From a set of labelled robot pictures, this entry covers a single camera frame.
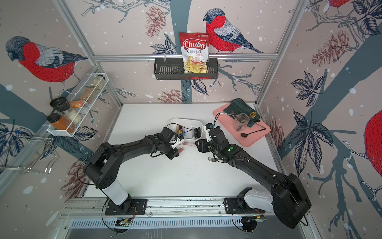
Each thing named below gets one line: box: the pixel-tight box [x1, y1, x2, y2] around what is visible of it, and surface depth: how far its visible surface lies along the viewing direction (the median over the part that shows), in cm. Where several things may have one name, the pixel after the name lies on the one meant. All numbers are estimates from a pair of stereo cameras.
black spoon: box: [240, 127, 267, 138], surface depth 102 cm
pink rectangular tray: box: [212, 103, 272, 147], surface depth 106 cm
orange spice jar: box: [46, 113, 77, 134], surface depth 64 cm
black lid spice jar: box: [49, 97, 83, 124], surface depth 65 cm
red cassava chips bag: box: [179, 31, 211, 75], surface depth 85 cm
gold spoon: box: [249, 111, 257, 119], surface depth 99 cm
